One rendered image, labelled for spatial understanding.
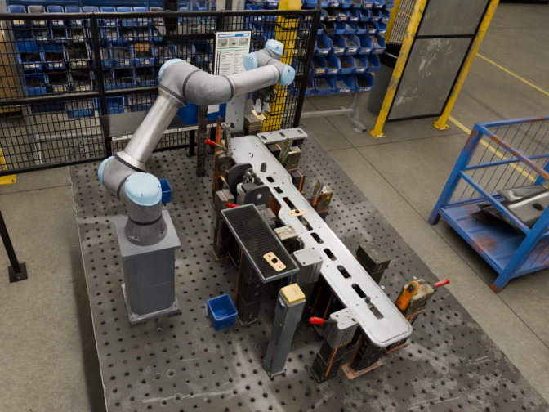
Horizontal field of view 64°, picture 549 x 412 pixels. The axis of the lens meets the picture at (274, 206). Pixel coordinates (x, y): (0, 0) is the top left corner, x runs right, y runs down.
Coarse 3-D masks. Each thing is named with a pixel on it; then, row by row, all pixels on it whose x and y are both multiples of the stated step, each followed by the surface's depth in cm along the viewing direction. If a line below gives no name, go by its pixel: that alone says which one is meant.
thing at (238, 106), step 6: (234, 96) 233; (240, 96) 234; (246, 96) 236; (228, 102) 233; (234, 102) 235; (240, 102) 237; (228, 108) 235; (234, 108) 237; (240, 108) 239; (228, 114) 238; (234, 114) 240; (240, 114) 242; (228, 120) 240; (234, 120) 242; (240, 120) 244; (234, 126) 245; (240, 126) 247
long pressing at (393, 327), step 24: (240, 144) 236; (288, 192) 210; (288, 216) 197; (312, 216) 199; (312, 240) 187; (336, 240) 189; (336, 264) 178; (336, 288) 168; (360, 288) 170; (360, 312) 161; (384, 312) 162; (384, 336) 154
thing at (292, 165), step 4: (292, 148) 232; (296, 148) 233; (288, 152) 229; (292, 152) 230; (296, 152) 230; (300, 152) 232; (288, 156) 230; (292, 156) 231; (296, 156) 232; (300, 156) 234; (288, 160) 231; (292, 160) 233; (296, 160) 235; (284, 164) 233; (288, 164) 233; (292, 164) 235; (296, 164) 236; (288, 168) 235; (292, 168) 237; (296, 168) 238; (288, 172) 238
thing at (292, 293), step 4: (292, 284) 146; (296, 284) 146; (284, 288) 144; (288, 288) 144; (292, 288) 145; (296, 288) 145; (284, 292) 143; (288, 292) 143; (292, 292) 143; (296, 292) 143; (300, 292) 144; (284, 296) 142; (288, 296) 142; (292, 296) 142; (296, 296) 142; (300, 296) 142; (304, 296) 143; (288, 300) 141; (292, 300) 141; (296, 300) 141
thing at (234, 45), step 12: (216, 36) 237; (228, 36) 240; (240, 36) 243; (216, 48) 241; (228, 48) 244; (240, 48) 248; (228, 60) 249; (240, 60) 253; (228, 72) 254; (240, 72) 257
